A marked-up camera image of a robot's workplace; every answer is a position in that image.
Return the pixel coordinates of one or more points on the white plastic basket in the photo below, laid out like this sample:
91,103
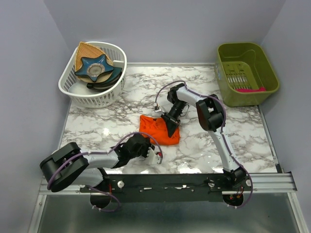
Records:
76,89

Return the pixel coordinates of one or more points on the woven bamboo leaf tray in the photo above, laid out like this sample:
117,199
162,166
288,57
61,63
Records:
87,50

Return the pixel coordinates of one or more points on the aluminium rail frame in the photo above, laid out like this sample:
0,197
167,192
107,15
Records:
271,206

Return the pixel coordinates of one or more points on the pink cloth in bin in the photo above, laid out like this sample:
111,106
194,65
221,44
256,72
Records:
245,90

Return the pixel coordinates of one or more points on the dark stacked plates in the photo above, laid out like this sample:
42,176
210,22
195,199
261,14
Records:
103,86

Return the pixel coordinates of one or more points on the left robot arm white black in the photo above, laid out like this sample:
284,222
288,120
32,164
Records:
69,164

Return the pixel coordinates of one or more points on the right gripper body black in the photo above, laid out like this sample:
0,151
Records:
175,111

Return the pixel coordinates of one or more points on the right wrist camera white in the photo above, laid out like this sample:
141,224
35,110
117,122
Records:
157,108

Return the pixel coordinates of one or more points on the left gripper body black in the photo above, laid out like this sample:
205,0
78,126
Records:
143,152

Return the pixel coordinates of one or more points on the orange t shirt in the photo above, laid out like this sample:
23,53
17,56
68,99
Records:
156,127

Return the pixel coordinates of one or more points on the green plastic bin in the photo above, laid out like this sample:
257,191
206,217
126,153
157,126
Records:
244,65

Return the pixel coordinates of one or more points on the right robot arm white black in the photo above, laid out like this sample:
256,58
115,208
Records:
212,117

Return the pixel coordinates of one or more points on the blue star shaped dish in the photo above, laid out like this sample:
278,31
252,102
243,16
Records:
96,70

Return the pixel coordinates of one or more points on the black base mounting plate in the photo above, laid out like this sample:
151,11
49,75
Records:
171,187

